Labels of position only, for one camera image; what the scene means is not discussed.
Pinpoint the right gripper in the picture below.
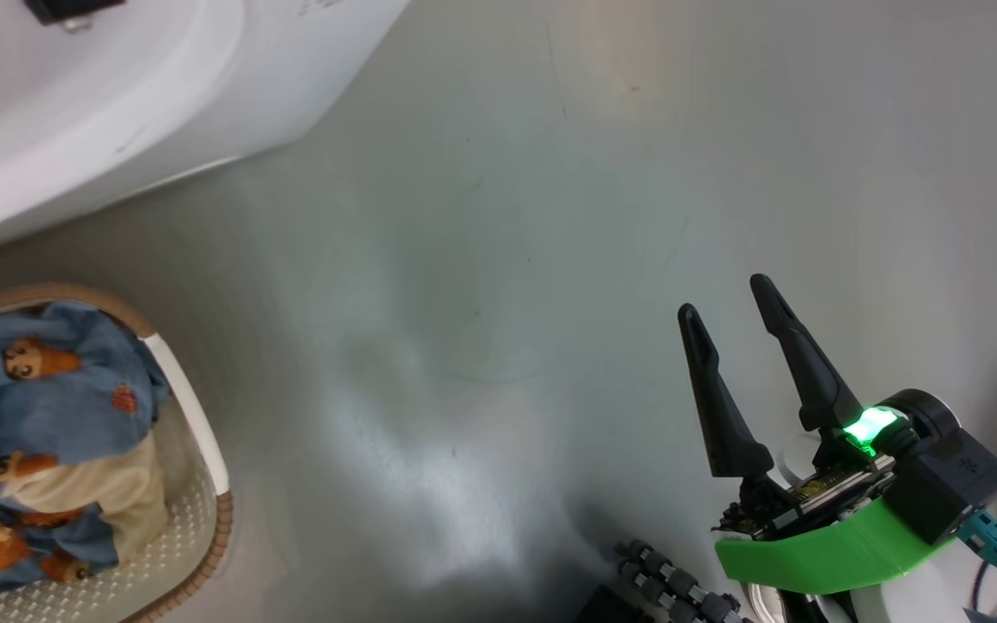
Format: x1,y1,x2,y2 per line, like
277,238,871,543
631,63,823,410
678,273,956,598

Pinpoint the cream plain garment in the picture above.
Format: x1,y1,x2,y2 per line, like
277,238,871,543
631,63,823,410
1,433,169,563

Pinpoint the blue cartoon print garment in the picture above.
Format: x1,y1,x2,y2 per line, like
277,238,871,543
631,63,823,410
0,300,172,594

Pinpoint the white basket with brown rim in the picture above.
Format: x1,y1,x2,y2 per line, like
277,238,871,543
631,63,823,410
0,281,234,623

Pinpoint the white front-load washing machine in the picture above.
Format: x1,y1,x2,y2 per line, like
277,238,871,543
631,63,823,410
0,0,413,260

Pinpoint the black door latch socket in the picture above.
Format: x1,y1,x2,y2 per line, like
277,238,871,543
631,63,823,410
24,0,127,25

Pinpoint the black ribbed cable conduit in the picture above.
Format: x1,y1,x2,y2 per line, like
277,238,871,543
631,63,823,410
615,541,743,623

